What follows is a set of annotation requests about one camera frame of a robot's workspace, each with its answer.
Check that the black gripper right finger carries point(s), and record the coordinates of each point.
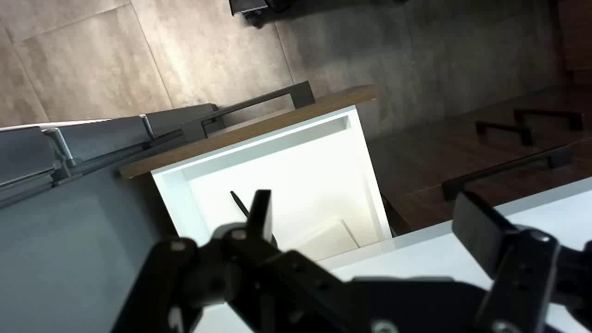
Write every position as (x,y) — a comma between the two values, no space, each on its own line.
(512,256)

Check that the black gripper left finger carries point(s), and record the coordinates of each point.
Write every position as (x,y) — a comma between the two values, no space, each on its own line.
(260,219)

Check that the dark wood lower cabinet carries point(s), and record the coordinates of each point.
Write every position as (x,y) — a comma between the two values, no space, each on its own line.
(412,165)

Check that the black long cabinet handle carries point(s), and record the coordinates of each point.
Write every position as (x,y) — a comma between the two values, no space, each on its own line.
(552,158)

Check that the black cabinet door handle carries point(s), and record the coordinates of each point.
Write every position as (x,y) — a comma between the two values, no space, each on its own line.
(526,136)

